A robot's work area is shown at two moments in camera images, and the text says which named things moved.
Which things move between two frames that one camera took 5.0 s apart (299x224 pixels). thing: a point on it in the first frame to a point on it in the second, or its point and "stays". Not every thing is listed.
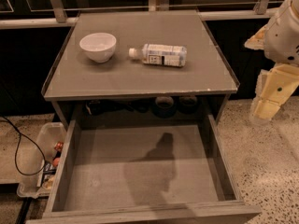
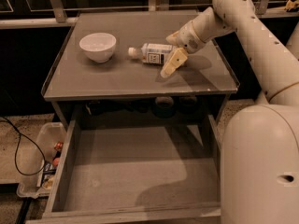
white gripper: (284, 39) to (189, 38)
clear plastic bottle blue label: (164, 55) stays
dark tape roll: (164, 107) stays
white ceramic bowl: (98, 46) stays
